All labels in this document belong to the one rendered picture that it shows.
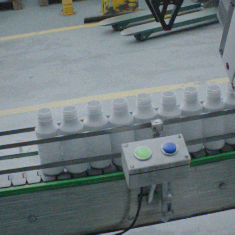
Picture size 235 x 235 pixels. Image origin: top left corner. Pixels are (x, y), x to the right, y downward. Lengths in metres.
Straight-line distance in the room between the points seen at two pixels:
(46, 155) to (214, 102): 0.43
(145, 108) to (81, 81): 3.17
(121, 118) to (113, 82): 3.10
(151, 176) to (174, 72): 3.35
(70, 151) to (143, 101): 0.21
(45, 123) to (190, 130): 0.36
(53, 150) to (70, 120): 0.09
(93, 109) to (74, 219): 0.29
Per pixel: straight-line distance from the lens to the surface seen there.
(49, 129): 1.48
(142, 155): 1.36
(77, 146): 1.49
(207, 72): 4.69
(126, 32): 5.32
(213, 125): 1.55
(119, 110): 1.48
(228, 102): 1.56
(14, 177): 1.55
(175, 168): 1.38
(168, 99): 1.50
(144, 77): 4.62
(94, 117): 1.49
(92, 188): 1.53
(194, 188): 1.60
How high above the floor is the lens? 1.78
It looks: 26 degrees down
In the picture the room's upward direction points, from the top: 5 degrees counter-clockwise
